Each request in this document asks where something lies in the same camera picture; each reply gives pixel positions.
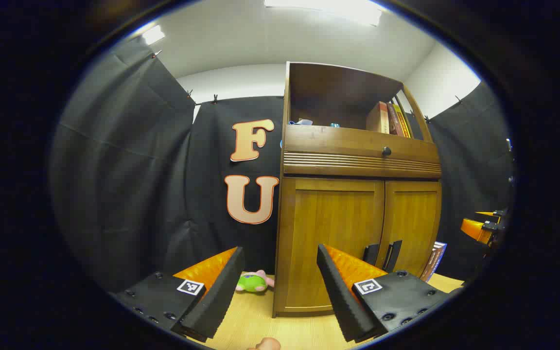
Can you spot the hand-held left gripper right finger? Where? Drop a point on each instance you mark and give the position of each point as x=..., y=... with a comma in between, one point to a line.
x=341, y=301

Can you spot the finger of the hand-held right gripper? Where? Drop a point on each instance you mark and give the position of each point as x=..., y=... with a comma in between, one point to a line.
x=488, y=213
x=474, y=229

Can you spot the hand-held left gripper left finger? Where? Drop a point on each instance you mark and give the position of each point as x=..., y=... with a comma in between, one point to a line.
x=219, y=296

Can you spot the wooden cabinet door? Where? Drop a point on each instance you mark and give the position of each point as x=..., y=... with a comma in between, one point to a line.
x=328, y=223
x=413, y=218

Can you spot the wooden double-door shoe cabinet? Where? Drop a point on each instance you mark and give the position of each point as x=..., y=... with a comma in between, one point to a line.
x=338, y=87

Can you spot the wooden cabinet drawer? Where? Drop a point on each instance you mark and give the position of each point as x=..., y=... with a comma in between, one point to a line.
x=338, y=143

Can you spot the green and pink plush toy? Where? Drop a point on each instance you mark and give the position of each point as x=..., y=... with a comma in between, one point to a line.
x=252, y=283

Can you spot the blue book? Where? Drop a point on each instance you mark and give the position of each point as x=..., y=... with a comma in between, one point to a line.
x=436, y=257

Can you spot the yellow book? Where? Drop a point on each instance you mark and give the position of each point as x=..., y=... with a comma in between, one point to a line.
x=403, y=124

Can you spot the dark red book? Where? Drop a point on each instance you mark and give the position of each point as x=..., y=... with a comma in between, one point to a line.
x=393, y=121

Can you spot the small white and blue object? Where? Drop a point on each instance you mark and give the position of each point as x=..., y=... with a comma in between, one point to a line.
x=303, y=122

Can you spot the large ceiling light panel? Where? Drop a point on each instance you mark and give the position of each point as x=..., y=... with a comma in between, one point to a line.
x=328, y=7

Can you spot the small ceiling light panel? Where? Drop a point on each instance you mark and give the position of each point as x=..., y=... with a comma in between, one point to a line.
x=153, y=35

